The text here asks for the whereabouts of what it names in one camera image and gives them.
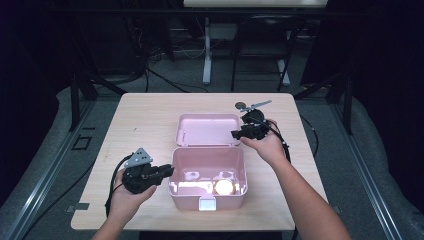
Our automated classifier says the black chair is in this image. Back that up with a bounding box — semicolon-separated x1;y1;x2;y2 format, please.
230;14;306;93

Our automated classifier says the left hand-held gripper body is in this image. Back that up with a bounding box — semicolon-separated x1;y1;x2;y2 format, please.
121;147;164;195

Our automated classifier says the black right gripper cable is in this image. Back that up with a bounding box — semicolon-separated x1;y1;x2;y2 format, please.
252;116;293;165

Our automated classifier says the person's left hand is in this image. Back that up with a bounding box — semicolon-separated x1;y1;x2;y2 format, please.
107;168;158;220

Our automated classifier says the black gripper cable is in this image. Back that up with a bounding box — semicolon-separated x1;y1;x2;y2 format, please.
252;116;293;165
104;154;135;218

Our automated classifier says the metal floor rail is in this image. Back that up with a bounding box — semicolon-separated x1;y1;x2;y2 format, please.
5;99;98;240
327;99;405;240

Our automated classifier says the pink storage box with lid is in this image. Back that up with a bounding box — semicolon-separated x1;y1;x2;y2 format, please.
168;113;249;212

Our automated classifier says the person's right hand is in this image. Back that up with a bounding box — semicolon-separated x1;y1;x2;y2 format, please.
240;120;290;169

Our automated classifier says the black floor cable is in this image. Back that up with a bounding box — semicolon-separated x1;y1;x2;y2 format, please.
144;65;210;94

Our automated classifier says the white desk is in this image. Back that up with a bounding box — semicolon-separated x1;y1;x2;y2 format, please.
182;0;330;87

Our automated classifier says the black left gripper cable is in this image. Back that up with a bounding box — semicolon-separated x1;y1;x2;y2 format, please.
104;154;135;218

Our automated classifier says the black metal stand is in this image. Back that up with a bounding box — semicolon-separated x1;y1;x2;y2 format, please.
67;71;128;133
294;71;355;136

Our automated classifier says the black cable beside table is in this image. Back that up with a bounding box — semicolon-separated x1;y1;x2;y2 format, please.
299;114;320;158

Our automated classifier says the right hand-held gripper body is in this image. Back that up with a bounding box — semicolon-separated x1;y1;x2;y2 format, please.
239;99;273;141

